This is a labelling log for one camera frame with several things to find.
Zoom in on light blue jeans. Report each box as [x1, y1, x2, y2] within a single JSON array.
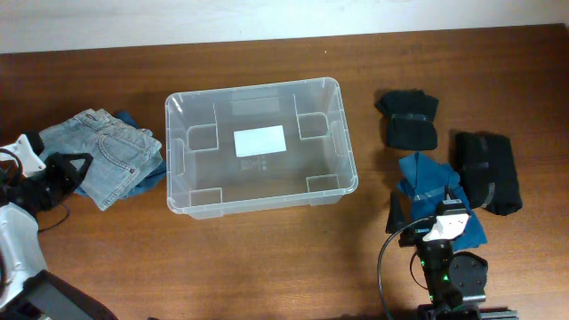
[[37, 108, 164, 212]]

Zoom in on dark blue jeans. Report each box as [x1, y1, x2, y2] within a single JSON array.
[[73, 110, 167, 200]]

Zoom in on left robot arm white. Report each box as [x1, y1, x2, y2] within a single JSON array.
[[1, 153, 116, 319]]

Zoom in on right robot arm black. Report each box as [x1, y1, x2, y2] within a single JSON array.
[[377, 186, 519, 320]]

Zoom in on blue folded cloth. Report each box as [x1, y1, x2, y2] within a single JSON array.
[[397, 152, 487, 251]]

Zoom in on large black folded cloth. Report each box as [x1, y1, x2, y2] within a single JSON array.
[[455, 132, 523, 216]]

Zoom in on small black folded cloth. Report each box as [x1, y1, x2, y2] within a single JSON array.
[[375, 89, 439, 151]]

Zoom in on white label in bin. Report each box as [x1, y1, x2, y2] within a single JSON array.
[[234, 125, 286, 157]]

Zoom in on clear plastic storage bin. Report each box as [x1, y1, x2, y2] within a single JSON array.
[[164, 77, 359, 220]]

